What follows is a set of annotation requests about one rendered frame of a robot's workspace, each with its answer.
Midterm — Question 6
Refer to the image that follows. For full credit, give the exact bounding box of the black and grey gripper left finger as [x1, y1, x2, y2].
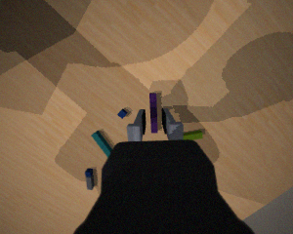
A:
[127, 109, 146, 141]

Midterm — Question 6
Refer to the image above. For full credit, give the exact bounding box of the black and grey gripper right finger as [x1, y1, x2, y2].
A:
[162, 108, 184, 140]

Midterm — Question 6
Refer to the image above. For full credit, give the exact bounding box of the grey rectangular bar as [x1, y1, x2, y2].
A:
[86, 174, 95, 190]

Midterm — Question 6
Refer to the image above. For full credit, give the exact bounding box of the lime green rod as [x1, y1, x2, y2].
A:
[184, 130, 203, 140]

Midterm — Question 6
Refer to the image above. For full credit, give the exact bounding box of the purple rod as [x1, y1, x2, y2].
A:
[149, 93, 157, 134]

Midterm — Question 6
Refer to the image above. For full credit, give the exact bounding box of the small blue cube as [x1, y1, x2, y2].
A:
[85, 169, 93, 176]
[118, 108, 127, 119]

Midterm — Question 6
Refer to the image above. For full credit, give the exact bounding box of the turquoise rod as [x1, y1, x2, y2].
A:
[92, 131, 112, 157]

